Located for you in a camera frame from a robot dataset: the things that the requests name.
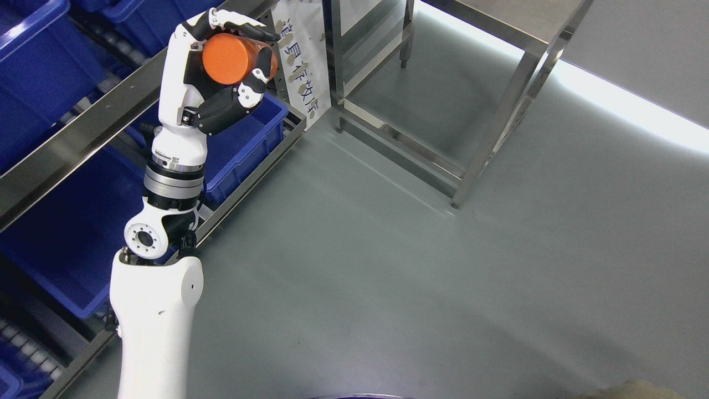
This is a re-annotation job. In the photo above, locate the steel shelf rail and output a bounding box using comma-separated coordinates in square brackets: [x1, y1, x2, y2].
[0, 0, 278, 231]

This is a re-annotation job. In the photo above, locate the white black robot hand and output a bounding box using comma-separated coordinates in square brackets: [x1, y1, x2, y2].
[151, 8, 280, 172]

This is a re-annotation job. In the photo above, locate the orange cylindrical capacitor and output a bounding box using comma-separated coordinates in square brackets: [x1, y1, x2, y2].
[202, 33, 271, 84]

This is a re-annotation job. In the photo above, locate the stainless steel table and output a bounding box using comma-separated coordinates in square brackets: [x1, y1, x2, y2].
[321, 0, 594, 209]

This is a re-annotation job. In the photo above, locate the large blue bin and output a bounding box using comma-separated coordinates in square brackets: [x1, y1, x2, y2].
[1, 1, 106, 172]

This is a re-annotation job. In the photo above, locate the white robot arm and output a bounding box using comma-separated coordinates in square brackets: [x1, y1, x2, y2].
[110, 157, 204, 398]

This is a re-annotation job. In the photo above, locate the blue bin lower middle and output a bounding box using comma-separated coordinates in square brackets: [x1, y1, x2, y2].
[2, 147, 144, 319]

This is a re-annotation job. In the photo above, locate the blue bin lower right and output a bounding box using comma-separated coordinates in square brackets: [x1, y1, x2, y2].
[205, 94, 289, 210]

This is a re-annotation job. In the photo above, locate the blue bin far right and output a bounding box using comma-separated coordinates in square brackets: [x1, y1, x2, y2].
[70, 1, 223, 56]

